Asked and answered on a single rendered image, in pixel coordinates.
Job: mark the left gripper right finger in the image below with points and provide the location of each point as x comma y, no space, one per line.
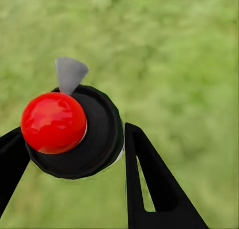
173,208

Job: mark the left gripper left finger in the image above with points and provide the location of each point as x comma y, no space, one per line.
14,159

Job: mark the pesticide atomizer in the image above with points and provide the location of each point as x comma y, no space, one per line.
74,131

